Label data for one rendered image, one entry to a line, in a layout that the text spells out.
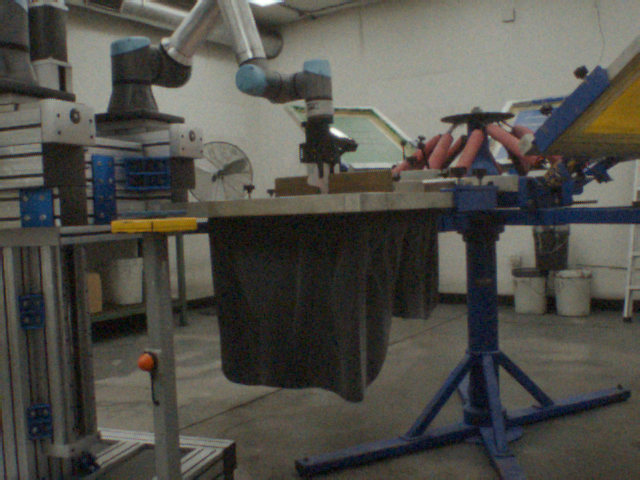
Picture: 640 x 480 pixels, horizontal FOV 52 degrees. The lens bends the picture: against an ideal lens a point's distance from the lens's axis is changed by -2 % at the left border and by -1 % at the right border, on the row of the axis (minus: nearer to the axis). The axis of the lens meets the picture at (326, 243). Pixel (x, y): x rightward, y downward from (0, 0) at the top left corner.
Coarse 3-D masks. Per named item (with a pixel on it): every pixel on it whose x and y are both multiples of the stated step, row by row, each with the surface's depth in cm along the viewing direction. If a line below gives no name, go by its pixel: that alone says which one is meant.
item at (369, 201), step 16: (368, 192) 136; (384, 192) 141; (400, 192) 147; (416, 192) 154; (432, 192) 161; (448, 192) 170; (160, 208) 165; (176, 208) 162; (192, 208) 159; (208, 208) 156; (224, 208) 153; (240, 208) 150; (256, 208) 148; (272, 208) 145; (288, 208) 143; (304, 208) 140; (320, 208) 138; (336, 208) 136; (352, 208) 134; (368, 208) 135; (384, 208) 141; (400, 208) 147; (416, 208) 154
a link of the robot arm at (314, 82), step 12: (312, 60) 172; (324, 60) 173; (300, 72) 175; (312, 72) 172; (324, 72) 172; (300, 84) 174; (312, 84) 172; (324, 84) 172; (300, 96) 176; (312, 96) 172; (324, 96) 172
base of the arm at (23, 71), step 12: (0, 48) 143; (12, 48) 144; (24, 48) 147; (0, 60) 143; (12, 60) 144; (24, 60) 146; (0, 72) 143; (12, 72) 143; (24, 72) 145; (36, 84) 148
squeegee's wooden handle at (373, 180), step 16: (288, 176) 181; (304, 176) 178; (336, 176) 172; (352, 176) 170; (368, 176) 167; (384, 176) 164; (288, 192) 181; (304, 192) 178; (320, 192) 175; (336, 192) 173; (352, 192) 170
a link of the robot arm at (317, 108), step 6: (312, 102) 172; (318, 102) 172; (324, 102) 172; (330, 102) 173; (306, 108) 174; (312, 108) 172; (318, 108) 172; (324, 108) 172; (330, 108) 173; (306, 114) 175; (312, 114) 172; (318, 114) 172; (324, 114) 172; (330, 114) 173
